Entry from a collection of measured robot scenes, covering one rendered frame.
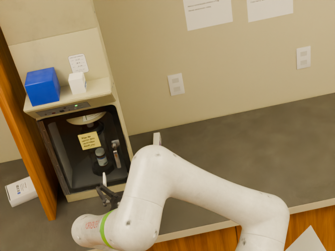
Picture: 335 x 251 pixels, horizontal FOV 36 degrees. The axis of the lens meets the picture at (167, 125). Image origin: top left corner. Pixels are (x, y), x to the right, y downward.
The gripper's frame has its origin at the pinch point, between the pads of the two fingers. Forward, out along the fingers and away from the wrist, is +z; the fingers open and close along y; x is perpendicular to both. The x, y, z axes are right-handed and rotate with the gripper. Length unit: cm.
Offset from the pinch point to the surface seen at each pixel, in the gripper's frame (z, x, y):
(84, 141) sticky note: 12.0, -10.8, 11.3
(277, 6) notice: 56, -33, -82
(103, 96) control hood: 2.2, -35.2, -1.6
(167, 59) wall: 56, -17, -29
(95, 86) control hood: 7.2, -36.9, 0.9
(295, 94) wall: 57, 16, -90
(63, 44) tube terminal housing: 13, -53, 9
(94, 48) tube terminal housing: 13, -49, -2
